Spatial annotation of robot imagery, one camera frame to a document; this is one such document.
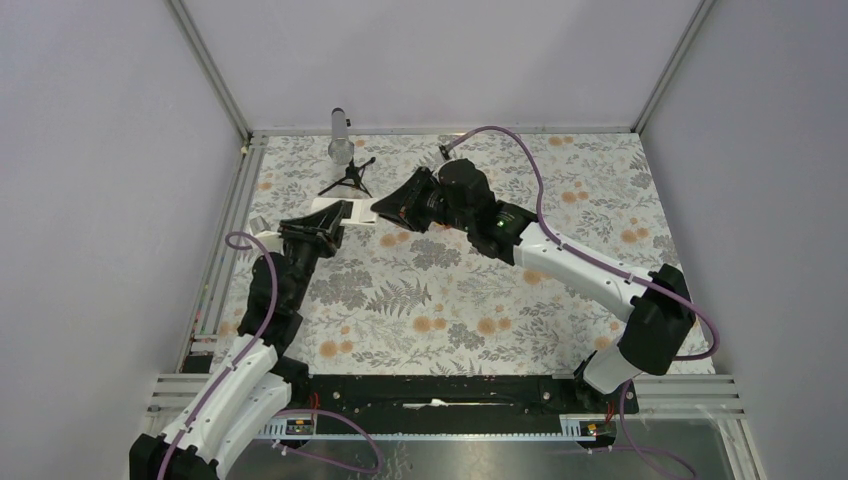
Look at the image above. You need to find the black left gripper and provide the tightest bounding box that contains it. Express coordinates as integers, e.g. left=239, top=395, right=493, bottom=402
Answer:
left=277, top=200, right=349, bottom=308

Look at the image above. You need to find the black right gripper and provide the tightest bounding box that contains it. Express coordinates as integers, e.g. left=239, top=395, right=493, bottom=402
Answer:
left=370, top=168, right=473, bottom=235

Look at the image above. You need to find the white remote control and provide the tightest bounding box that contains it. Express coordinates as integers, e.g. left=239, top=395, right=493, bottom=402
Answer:
left=310, top=197, right=379, bottom=226

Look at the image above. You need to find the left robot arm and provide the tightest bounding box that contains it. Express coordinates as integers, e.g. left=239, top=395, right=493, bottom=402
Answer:
left=129, top=201, right=352, bottom=479

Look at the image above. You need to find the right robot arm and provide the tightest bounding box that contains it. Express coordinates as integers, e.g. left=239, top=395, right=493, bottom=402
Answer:
left=370, top=159, right=695, bottom=412

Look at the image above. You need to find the black mini tripod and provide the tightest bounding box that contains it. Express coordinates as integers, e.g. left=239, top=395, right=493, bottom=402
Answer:
left=318, top=157, right=376, bottom=198

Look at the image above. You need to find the silver microphone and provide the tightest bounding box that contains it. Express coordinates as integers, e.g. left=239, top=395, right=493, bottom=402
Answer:
left=328, top=107, right=355, bottom=165

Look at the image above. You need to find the floral table mat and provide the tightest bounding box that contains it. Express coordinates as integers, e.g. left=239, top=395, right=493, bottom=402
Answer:
left=218, top=133, right=717, bottom=378

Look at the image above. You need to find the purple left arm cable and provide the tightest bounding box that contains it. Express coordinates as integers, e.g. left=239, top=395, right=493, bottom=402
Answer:
left=155, top=231, right=387, bottom=480

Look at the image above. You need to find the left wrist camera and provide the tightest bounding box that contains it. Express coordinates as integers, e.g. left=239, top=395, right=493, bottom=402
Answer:
left=247, top=216, right=279, bottom=242

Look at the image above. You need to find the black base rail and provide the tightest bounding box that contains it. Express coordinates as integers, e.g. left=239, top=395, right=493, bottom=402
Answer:
left=288, top=374, right=639, bottom=436

